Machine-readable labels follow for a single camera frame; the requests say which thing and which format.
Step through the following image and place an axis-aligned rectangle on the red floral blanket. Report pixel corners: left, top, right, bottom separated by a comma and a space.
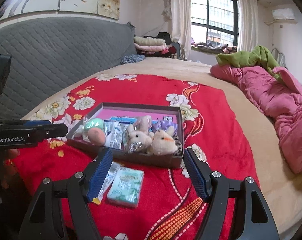
6, 74, 261, 240

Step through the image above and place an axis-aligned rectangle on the dark patterned windowsill bedding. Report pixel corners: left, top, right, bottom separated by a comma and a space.
191, 42, 237, 54

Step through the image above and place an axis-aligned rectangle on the blue patterned cloth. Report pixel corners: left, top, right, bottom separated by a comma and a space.
120, 54, 144, 65

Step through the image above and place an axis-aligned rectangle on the barred window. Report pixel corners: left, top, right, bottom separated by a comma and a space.
191, 0, 239, 48

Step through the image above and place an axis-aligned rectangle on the blue and white plastic packet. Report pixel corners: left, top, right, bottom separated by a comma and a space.
103, 120, 125, 150

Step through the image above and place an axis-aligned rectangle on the cream plush rabbit rhinestone bow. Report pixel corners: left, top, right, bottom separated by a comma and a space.
126, 115, 153, 155

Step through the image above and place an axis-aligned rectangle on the white air conditioner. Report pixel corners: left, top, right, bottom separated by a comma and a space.
271, 8, 296, 20

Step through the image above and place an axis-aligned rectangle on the green tissue pack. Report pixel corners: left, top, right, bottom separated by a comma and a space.
105, 167, 145, 209

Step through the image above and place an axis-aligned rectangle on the pink quilt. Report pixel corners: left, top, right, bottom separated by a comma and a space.
210, 64, 302, 174

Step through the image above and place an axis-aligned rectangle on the white curtain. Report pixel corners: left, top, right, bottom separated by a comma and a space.
170, 0, 193, 60
237, 0, 259, 53

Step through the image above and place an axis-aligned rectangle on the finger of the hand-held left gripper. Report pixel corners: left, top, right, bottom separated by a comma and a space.
36, 123, 69, 143
23, 120, 53, 127

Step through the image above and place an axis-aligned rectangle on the grey quilted headboard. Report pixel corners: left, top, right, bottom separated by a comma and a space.
0, 17, 138, 125

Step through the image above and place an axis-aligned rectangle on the pink booklet with blue label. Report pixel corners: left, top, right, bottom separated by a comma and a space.
101, 107, 179, 130

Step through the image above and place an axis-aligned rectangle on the leopard print scrunchie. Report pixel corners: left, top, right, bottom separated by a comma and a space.
172, 135, 183, 155

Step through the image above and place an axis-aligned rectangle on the green blanket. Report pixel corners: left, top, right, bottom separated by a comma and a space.
215, 45, 287, 80

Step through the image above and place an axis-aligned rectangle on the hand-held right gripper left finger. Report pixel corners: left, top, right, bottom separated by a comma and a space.
17, 148, 114, 240

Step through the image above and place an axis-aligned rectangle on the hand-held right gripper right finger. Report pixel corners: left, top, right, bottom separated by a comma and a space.
183, 147, 281, 240

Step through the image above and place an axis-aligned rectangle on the yellow clear plastic packet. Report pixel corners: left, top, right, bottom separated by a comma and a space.
92, 162, 122, 204

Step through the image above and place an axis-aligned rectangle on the peach makeup sponge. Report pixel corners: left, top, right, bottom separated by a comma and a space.
87, 127, 107, 145

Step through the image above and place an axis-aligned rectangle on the person's left hand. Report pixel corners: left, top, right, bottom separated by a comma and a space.
1, 148, 20, 164

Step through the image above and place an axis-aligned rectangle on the mint green makeup sponge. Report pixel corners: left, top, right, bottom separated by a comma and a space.
82, 118, 105, 133

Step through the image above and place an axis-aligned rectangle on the cream plush toy purple bow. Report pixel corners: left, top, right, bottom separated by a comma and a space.
151, 120, 179, 156

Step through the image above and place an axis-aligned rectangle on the dark brown cardboard box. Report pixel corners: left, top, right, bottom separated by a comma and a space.
66, 102, 184, 169

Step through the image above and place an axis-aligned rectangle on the pile of folded clothes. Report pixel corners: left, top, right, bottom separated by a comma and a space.
133, 32, 178, 58

